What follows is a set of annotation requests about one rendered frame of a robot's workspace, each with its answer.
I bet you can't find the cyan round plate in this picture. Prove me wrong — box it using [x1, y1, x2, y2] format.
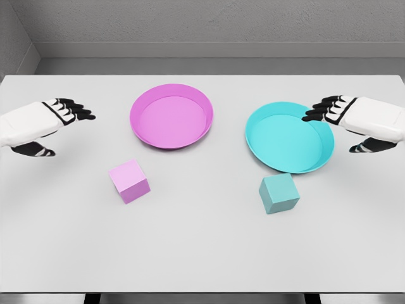
[244, 101, 335, 175]

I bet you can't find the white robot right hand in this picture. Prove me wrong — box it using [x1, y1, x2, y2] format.
[301, 95, 405, 155]

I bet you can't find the pink round plate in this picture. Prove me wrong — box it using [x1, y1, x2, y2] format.
[129, 83, 215, 150]

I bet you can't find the teal cube block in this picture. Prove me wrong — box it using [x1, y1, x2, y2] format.
[258, 172, 301, 215]

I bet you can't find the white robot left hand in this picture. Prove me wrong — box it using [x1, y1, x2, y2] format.
[0, 98, 97, 158]

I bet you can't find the pink cube block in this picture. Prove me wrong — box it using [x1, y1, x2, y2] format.
[108, 158, 151, 205]

